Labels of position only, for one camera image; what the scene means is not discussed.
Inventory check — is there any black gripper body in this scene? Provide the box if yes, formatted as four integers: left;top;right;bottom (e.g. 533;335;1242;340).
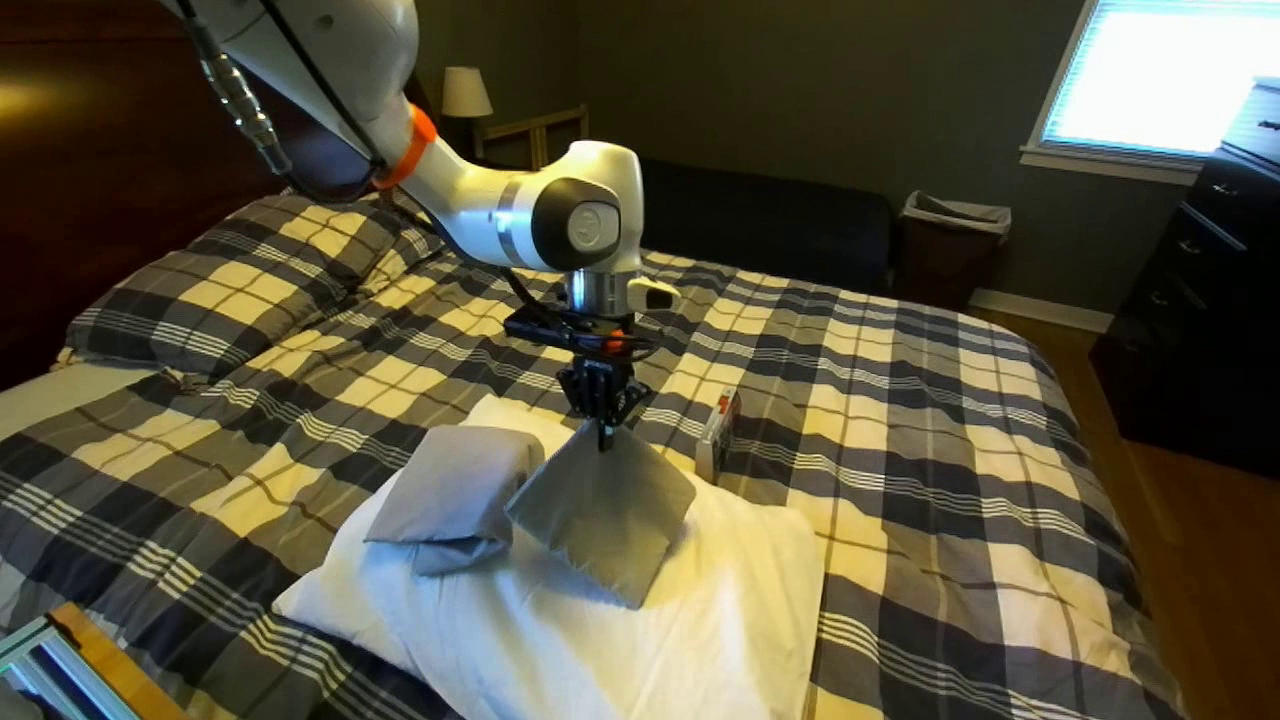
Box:
551;324;646;401

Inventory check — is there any grey sheet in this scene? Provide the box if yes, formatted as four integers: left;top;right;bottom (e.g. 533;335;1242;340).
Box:
504;424;698;611
363;424;546;578

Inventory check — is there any white bed sheet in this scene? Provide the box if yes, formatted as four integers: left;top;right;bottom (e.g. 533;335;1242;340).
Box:
0;355;159;448

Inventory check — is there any teal wooden cart top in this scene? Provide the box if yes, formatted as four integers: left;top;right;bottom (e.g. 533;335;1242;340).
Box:
0;594;191;720

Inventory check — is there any small white bottle red cap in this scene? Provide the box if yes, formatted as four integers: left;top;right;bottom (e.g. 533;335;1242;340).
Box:
693;389;738;485

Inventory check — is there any black couch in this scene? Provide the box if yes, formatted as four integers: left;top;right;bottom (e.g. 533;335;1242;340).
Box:
637;154;894;295

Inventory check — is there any white pillow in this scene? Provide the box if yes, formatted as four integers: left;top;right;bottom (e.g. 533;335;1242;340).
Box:
268;389;832;720

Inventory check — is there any plaid checkered bed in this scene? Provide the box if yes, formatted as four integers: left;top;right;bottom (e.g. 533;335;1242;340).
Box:
0;196;1190;720

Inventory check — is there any table lamp white shade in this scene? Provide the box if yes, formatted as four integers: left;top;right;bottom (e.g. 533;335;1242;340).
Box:
437;59;498;126

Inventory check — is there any dark trash bin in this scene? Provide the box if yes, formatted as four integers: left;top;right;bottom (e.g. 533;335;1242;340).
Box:
887;186;1016;311

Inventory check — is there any large plaid pillow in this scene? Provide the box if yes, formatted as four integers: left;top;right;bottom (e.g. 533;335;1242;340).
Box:
61;191;452;389

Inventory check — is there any dark wooden headboard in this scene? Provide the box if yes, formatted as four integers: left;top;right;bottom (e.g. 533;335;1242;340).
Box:
0;0;385;392

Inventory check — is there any black dresser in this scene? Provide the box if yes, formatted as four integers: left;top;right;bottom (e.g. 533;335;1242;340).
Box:
1086;75;1280;480

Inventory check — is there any bright window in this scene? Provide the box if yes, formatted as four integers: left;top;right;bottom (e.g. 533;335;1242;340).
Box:
1016;0;1280;186

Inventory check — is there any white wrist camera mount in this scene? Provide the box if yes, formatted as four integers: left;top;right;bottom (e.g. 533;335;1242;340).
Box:
619;273;682;317

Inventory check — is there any wooden nightstand frame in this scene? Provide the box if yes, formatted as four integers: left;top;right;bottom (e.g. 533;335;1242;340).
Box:
472;100;597;177

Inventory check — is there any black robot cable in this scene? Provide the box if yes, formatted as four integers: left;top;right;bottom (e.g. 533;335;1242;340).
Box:
173;0;391;183

